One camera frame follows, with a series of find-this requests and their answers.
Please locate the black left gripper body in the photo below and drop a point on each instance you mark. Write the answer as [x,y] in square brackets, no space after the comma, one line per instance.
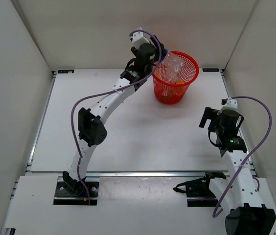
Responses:
[133,50]

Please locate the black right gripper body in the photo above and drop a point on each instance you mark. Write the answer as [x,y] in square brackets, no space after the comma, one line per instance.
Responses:
[218,128]

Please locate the clear bottle blue label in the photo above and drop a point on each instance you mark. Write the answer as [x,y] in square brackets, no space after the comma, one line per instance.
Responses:
[173,64]

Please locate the large clear plastic bottle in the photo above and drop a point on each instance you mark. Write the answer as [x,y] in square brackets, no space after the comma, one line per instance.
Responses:
[172,74]

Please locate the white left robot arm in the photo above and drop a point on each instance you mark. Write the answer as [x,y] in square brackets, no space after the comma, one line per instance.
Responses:
[91,131]

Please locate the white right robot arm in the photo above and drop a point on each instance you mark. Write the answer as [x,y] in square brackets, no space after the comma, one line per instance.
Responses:
[238,196]

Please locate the red mesh plastic bin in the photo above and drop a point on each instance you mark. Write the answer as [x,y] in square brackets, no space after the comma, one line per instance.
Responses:
[188,74]

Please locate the black label sticker, right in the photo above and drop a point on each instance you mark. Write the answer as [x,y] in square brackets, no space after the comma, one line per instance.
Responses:
[210,69]

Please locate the black label sticker, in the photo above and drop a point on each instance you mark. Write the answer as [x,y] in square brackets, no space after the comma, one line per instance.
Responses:
[210,69]
[65,71]

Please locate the black label sticker, left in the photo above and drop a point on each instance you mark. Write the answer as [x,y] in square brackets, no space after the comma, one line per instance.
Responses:
[65,71]

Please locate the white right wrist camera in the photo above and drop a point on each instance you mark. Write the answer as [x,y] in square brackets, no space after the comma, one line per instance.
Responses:
[229,104]

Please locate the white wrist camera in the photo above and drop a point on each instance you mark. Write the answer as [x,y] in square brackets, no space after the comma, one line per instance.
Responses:
[138,38]
[229,104]

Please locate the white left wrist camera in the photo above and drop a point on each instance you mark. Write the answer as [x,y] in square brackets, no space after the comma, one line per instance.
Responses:
[138,38]

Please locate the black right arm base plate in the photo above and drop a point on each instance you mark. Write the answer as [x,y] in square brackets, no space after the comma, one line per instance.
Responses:
[198,192]

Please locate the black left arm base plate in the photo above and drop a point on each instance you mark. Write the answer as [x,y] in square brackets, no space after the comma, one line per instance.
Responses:
[64,196]

